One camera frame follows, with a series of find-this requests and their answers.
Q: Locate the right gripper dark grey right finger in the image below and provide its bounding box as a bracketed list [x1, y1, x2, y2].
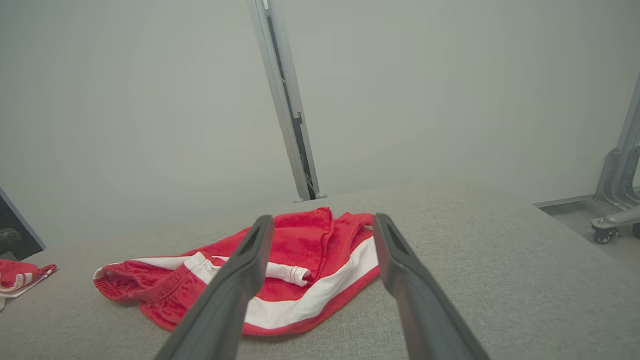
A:
[374, 213, 491, 360]

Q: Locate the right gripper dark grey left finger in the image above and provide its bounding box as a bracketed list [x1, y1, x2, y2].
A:
[155, 215, 275, 360]

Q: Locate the red shorts white trim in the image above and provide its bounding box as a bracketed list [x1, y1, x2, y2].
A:
[93, 206, 382, 337]

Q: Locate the red Bulls 23 jersey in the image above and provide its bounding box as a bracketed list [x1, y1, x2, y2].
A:
[0, 259, 58, 311]

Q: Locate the black computer tower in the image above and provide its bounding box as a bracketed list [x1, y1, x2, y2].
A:
[0, 189, 47, 262]

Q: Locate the grey wheeled stand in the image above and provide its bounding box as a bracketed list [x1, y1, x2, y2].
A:
[590, 75, 640, 246]

